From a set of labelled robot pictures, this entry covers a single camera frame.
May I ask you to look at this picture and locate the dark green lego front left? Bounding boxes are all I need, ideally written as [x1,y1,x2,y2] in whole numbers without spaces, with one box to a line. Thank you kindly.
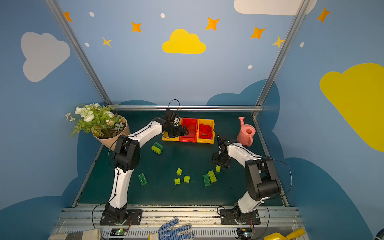
[138,173,148,186]

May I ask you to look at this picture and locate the left aluminium frame post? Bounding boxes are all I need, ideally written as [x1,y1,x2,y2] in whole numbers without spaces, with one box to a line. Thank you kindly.
[45,0,113,105]

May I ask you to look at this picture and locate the pink watering can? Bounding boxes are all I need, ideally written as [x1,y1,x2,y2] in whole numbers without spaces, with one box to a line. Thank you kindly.
[237,117,256,147]

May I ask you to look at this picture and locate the small lime lego cube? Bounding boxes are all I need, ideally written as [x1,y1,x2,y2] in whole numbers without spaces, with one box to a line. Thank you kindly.
[174,178,181,185]

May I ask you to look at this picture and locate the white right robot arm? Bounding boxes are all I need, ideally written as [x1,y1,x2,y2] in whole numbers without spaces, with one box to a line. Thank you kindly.
[212,136,282,225]

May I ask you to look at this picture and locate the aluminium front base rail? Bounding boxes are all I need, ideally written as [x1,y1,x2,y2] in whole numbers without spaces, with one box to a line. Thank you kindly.
[52,205,304,240]

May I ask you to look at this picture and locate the red middle storage bin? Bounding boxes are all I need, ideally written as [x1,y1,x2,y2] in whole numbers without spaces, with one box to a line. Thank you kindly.
[180,118,198,143]

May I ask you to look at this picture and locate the blue dotted work glove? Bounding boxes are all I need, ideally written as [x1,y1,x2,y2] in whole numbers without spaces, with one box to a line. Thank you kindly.
[157,218,195,240]

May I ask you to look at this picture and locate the dark green lego brick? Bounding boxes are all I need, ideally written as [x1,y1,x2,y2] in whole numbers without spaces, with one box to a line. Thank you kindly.
[154,142,164,151]

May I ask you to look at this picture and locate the right yellow storage bin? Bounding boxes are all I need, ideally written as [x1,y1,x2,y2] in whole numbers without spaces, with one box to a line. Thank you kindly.
[197,119,216,144]

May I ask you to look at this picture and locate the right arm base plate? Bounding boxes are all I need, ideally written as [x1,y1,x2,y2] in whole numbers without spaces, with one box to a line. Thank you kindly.
[219,209,261,225]

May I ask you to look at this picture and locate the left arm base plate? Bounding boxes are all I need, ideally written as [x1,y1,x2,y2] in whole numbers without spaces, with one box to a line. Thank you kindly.
[100,209,143,226]

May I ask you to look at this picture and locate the left yellow storage bin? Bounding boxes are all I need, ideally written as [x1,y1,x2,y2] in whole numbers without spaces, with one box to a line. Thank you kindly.
[162,118,182,142]

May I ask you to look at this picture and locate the lime green lego brick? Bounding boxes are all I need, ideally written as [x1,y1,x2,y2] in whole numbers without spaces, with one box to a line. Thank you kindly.
[151,146,162,154]

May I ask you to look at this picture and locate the green circuit board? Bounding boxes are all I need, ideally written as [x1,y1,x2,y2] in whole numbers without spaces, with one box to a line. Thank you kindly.
[110,229,129,237]
[236,228,254,240]

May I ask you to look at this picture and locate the aluminium frame post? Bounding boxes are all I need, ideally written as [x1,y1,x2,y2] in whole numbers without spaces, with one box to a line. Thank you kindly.
[45,0,113,105]
[252,0,311,120]

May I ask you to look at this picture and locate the left green circuit board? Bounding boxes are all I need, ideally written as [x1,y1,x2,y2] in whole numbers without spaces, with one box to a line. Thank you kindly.
[110,229,129,237]

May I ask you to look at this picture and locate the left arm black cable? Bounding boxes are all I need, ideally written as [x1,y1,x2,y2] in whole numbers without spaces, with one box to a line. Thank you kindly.
[91,99,181,230]

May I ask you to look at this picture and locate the long lime lego diagonal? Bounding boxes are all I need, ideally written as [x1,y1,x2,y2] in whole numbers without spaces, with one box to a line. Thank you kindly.
[208,171,217,183]

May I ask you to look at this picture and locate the right aluminium frame post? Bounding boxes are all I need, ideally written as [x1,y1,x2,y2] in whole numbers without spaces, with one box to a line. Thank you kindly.
[252,0,311,120]

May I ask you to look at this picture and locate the dark green lego bottom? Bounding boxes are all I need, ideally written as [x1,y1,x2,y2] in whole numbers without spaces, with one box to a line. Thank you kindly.
[203,174,211,187]

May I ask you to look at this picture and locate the yellow plastic scoop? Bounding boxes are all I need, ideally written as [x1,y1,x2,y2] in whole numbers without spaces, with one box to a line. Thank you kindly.
[264,228,306,240]

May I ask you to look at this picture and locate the right green circuit board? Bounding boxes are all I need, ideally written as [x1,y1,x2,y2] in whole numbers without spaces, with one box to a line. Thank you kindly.
[236,228,254,240]

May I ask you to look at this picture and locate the yellow storage bin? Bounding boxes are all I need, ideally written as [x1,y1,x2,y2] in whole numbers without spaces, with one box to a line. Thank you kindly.
[197,119,216,144]
[162,118,182,142]

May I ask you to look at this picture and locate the small lime lego brick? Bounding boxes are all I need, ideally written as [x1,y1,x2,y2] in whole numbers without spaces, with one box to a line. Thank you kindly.
[177,168,183,176]

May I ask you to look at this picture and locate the dark green lego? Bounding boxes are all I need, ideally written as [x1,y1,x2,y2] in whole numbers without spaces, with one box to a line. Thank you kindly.
[203,174,211,187]
[138,173,148,186]

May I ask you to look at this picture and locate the artificial white flower plant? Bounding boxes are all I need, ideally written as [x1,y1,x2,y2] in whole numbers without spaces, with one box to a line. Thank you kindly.
[65,103,127,139]

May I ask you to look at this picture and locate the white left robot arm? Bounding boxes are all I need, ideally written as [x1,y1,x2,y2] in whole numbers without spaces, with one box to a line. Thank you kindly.
[100,109,189,226]

